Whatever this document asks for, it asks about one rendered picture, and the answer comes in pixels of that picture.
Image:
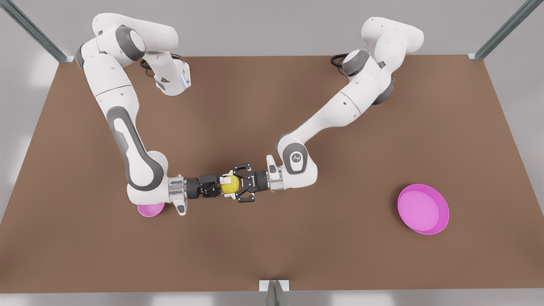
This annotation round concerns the yellow-green apple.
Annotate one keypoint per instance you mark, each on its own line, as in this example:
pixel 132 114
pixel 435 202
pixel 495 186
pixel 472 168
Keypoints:
pixel 229 184

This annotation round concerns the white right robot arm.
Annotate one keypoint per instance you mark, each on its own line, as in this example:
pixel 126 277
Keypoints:
pixel 111 80

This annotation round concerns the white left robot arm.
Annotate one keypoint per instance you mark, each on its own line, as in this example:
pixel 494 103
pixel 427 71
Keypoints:
pixel 352 95

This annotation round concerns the pink bowl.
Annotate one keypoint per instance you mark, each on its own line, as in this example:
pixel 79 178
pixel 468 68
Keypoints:
pixel 150 210

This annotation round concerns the pink plate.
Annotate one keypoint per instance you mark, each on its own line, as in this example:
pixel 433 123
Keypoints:
pixel 422 209

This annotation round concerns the silver frame post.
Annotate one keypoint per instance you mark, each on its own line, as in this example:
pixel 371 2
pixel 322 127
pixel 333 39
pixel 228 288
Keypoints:
pixel 34 32
pixel 503 32
pixel 274 292

